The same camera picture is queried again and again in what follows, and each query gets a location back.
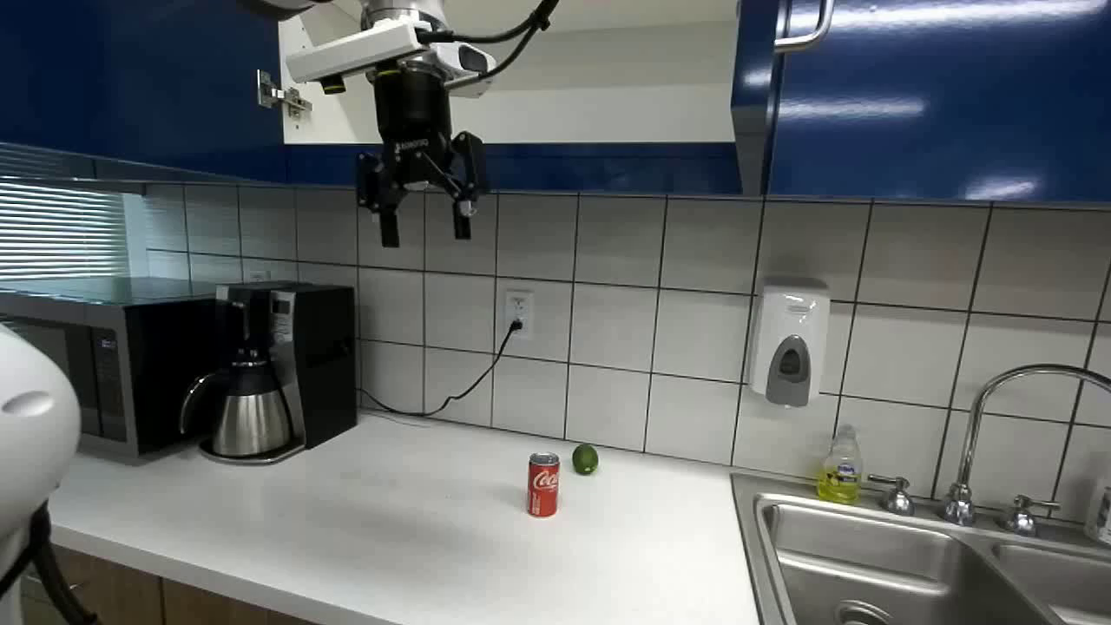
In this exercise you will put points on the chrome gooseneck faucet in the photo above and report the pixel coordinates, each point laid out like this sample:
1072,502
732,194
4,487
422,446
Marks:
985,402

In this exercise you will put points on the stainless steel double sink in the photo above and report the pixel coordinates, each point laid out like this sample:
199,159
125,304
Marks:
878,556

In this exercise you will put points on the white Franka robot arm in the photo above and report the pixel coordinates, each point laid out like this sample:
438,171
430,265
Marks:
34,427

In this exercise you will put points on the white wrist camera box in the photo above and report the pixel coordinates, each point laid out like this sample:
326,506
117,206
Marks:
349,49

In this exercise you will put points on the steel coffee carafe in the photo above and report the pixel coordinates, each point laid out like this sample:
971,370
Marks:
248,418

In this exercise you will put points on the metal cupboard door hinge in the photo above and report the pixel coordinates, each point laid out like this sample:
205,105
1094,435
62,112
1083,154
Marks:
283,94

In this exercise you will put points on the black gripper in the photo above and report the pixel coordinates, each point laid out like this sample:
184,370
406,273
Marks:
412,110

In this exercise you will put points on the yellow dish soap bottle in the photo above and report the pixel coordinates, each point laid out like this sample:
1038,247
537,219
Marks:
840,473

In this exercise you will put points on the black coffee maker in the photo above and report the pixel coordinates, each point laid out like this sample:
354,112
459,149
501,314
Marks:
316,359

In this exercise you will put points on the wooden lower cabinet drawers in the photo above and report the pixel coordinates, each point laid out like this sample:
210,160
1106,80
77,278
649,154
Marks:
117,590

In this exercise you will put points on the white wall soap dispenser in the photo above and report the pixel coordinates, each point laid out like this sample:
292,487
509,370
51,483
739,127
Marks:
789,333

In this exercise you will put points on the red soda can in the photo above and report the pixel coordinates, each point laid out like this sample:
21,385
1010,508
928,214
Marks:
542,483

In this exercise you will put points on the green lime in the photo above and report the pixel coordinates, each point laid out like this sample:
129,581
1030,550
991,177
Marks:
585,461

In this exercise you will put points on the white wall outlet with plug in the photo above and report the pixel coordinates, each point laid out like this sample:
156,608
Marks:
518,307

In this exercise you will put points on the open cupboard white interior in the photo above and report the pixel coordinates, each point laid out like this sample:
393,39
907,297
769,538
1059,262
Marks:
603,110

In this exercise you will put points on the black microwave oven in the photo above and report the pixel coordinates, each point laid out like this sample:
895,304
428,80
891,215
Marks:
141,370

